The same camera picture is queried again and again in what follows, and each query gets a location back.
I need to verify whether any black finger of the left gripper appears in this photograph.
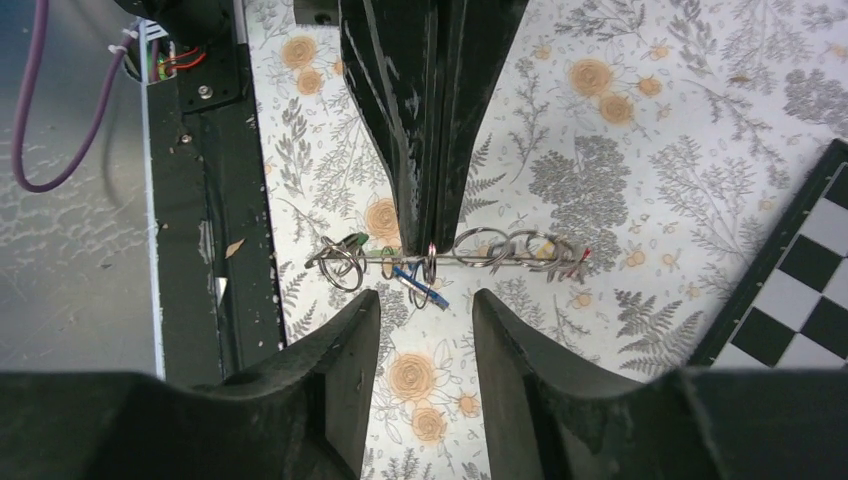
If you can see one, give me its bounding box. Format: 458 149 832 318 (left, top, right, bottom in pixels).
338 1 436 255
433 1 527 253

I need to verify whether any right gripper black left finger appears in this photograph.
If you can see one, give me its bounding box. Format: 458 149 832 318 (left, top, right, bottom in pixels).
1 290 381 479

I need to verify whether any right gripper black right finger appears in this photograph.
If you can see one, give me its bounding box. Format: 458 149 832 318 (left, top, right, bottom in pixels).
472 289 847 479

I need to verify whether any large grey metal keyring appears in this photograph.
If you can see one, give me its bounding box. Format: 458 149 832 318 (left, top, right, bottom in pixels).
304 227 593 292

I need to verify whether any blue key tag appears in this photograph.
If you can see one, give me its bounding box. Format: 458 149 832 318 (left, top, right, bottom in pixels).
392 263 450 311

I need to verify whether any floral table mat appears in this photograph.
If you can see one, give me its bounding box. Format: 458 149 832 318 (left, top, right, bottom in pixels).
242 0 848 480

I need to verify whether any black white checkerboard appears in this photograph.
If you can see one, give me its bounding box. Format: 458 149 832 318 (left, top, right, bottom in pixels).
688 140 847 369

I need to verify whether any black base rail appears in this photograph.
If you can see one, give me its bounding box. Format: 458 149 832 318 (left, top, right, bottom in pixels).
141 0 289 388

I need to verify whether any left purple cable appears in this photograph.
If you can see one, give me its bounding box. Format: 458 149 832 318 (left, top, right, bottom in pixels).
10 0 140 195

